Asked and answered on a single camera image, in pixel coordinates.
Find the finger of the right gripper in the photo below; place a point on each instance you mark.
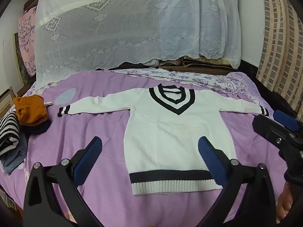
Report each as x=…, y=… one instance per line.
x=286, y=120

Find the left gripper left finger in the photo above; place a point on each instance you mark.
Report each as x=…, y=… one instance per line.
x=41, y=206

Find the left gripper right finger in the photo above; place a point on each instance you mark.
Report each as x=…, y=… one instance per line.
x=247, y=197

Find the white black-striped knit sweater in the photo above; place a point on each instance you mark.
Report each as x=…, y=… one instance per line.
x=162, y=133

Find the person's right hand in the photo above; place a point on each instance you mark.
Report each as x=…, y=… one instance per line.
x=284, y=203

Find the blue grey folded garment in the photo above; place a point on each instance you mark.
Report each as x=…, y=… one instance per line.
x=13, y=158

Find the beige brick-pattern curtain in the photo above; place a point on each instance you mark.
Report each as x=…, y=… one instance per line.
x=280, y=68

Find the black dark garment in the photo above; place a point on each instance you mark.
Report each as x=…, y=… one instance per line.
x=35, y=130

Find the black white striped garment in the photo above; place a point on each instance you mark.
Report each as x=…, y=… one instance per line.
x=10, y=132

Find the orange folded garment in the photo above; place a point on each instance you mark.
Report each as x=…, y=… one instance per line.
x=30, y=110

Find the light blue fabric patch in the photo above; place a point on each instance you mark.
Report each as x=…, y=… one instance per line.
x=65, y=97

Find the pink floral pillow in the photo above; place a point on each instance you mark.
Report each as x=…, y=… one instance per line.
x=26, y=36

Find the white lace cover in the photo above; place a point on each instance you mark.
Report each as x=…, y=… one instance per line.
x=73, y=36

